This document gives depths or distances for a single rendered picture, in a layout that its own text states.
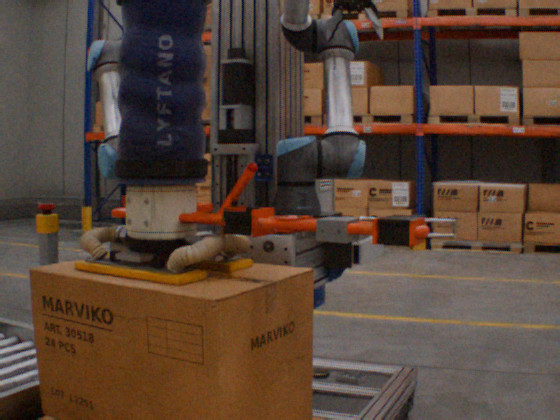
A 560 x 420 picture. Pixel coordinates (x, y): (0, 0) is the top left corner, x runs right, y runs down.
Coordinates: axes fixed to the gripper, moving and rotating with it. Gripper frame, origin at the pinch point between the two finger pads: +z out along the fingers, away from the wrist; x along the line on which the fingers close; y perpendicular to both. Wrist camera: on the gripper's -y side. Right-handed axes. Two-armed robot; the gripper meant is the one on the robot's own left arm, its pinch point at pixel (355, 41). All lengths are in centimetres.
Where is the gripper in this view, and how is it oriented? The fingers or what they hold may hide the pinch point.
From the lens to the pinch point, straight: 179.5
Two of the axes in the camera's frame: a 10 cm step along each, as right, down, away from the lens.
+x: 9.1, 0.3, -4.0
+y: -4.1, 0.8, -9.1
